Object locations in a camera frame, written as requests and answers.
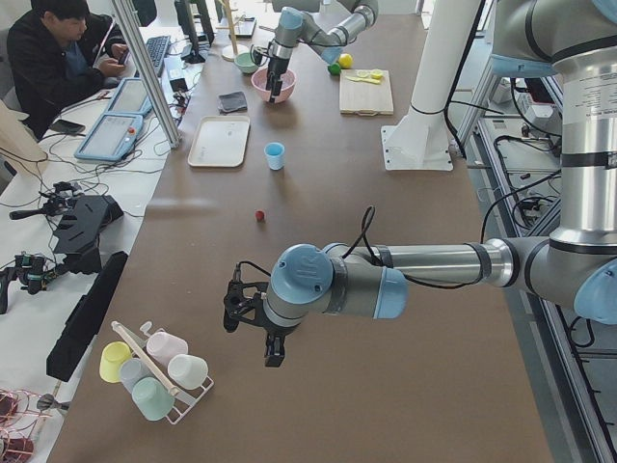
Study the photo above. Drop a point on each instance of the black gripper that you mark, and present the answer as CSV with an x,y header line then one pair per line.
x,y
276,334
278,64

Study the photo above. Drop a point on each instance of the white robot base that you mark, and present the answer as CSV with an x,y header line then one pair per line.
x,y
419,140

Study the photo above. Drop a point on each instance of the light blue plastic cup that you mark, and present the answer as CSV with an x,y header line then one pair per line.
x,y
274,153

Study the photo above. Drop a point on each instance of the white upturned cup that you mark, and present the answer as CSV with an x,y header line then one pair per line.
x,y
188,371

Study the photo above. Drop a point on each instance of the pink upturned cup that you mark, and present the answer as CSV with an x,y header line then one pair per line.
x,y
163,346

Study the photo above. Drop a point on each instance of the green upturned cup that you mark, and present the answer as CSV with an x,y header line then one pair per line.
x,y
152,399

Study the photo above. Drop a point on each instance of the grey upturned cup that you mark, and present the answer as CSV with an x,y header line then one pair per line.
x,y
132,371

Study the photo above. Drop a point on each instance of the yellow upturned cup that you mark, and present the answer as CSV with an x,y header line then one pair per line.
x,y
113,356

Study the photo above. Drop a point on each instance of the pink bowl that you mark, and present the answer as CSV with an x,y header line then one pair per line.
x,y
259,80

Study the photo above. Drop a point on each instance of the green bowl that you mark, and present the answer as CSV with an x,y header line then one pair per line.
x,y
245,63

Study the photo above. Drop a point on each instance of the grey folded cloth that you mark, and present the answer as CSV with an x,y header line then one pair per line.
x,y
232,102

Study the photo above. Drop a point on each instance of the wooden glass stand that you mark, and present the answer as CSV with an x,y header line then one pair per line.
x,y
230,52

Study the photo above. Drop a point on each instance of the whole lemon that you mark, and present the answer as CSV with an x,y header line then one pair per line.
x,y
345,61

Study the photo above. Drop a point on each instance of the cream rabbit serving tray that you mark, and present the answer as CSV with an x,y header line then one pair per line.
x,y
220,142

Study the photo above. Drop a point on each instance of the yellow plastic knife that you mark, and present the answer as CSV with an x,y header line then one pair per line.
x,y
368,80

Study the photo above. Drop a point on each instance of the wooden cutting board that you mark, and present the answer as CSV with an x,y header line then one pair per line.
x,y
365,99

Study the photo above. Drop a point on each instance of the lemon half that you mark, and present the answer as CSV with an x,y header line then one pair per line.
x,y
376,74

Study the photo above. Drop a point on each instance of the black keyboard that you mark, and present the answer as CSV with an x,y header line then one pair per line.
x,y
157,48

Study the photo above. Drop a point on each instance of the blue teach pendant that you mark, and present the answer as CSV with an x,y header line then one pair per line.
x,y
111,138

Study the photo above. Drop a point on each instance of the seated person dark jacket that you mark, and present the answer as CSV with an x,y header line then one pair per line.
x,y
61,53

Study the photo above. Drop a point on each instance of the wooden rack handle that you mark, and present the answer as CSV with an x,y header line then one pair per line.
x,y
137,345

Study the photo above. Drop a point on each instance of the white wire cup rack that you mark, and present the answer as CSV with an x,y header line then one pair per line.
x,y
186,400

